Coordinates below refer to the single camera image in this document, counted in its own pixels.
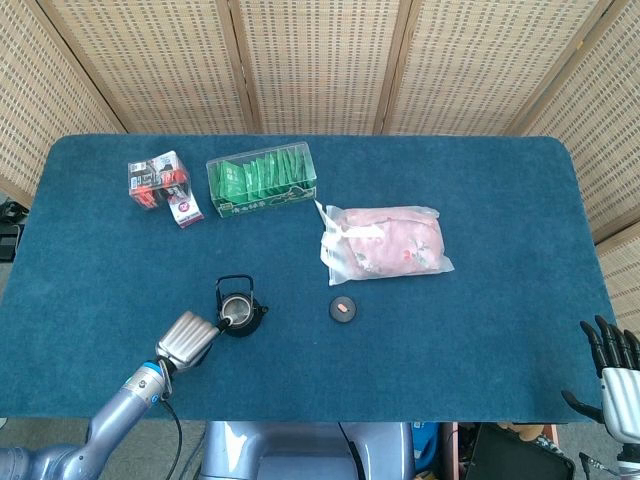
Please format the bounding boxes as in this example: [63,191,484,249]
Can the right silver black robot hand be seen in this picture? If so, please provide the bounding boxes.
[560,314,640,441]

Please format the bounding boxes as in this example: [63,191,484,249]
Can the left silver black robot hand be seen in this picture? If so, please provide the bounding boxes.
[155,310,235,372]

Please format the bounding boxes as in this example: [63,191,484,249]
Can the black cast iron teapot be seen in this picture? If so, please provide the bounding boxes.
[214,273,270,338]

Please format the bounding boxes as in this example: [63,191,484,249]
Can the white purple tea sachet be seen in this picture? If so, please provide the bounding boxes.
[168,187,205,230]

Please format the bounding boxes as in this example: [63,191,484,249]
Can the black teapot lid pink knob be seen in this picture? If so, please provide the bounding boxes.
[328,296,359,324]

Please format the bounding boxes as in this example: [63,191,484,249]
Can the clear box green packets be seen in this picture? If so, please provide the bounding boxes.
[206,141,320,220]

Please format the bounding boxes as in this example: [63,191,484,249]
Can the pink floral cloth plastic bag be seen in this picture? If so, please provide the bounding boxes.
[313,198,455,287]

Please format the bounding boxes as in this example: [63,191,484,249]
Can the black flat case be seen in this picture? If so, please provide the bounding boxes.
[464,423,576,480]

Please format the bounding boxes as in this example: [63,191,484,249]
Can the blue-grey robot torso base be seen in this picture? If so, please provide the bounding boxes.
[199,421,416,480]

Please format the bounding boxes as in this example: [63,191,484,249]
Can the clear box red black packets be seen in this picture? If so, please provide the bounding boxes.
[127,150,191,211]

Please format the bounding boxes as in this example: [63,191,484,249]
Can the black equipment on floor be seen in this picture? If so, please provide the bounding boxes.
[0,199,26,262]

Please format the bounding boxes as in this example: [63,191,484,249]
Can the blue carpet table mat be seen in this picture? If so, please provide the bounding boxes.
[0,133,624,425]

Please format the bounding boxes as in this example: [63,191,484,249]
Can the woven bamboo screen panel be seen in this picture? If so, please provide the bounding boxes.
[0,0,126,194]
[227,0,414,135]
[519,0,640,331]
[382,0,619,136]
[37,0,254,135]

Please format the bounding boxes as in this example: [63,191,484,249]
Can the grey braided cable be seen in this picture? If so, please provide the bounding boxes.
[577,451,621,476]

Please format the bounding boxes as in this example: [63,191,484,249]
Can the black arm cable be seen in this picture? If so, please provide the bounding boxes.
[158,397,184,480]

